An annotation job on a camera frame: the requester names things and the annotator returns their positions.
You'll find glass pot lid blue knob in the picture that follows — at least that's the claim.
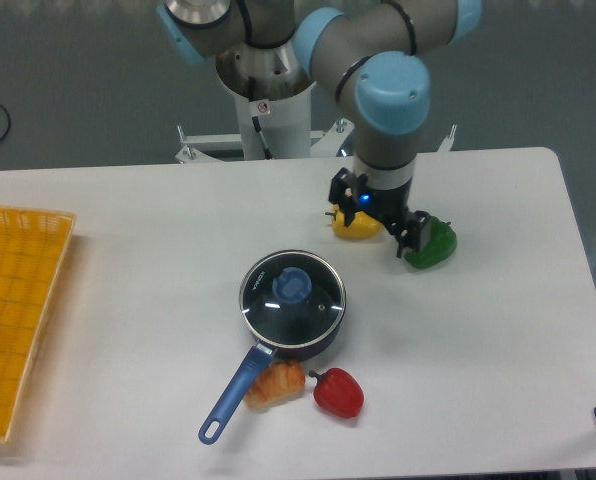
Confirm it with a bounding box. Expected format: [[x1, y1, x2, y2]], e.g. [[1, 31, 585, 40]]
[[238, 249, 348, 348]]

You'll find green bell pepper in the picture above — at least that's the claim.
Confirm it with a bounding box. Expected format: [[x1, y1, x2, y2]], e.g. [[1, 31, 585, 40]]
[[404, 216, 458, 270]]

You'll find yellow bell pepper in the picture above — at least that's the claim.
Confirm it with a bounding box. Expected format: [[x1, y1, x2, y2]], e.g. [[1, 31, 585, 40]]
[[325, 204, 382, 240]]

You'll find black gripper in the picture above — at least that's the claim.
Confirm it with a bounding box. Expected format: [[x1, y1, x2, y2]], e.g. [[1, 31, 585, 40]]
[[328, 167, 431, 258]]

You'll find red bell pepper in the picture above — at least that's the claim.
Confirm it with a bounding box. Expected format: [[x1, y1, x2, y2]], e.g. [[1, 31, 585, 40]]
[[308, 368, 364, 419]]

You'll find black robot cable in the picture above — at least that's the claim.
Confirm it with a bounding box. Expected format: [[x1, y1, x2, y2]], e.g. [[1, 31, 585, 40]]
[[248, 75, 275, 161]]

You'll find dark blue saucepan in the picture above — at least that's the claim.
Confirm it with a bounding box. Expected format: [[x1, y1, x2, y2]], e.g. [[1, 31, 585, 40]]
[[198, 279, 348, 446]]

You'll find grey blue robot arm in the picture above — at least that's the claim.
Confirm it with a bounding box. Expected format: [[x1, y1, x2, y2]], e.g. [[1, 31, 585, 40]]
[[157, 1, 482, 252]]

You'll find croissant bread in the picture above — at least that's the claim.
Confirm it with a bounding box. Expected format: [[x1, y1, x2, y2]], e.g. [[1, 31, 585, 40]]
[[244, 360, 305, 409]]

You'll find yellow woven basket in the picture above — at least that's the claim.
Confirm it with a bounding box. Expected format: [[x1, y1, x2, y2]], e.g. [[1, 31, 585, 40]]
[[0, 206, 76, 443]]

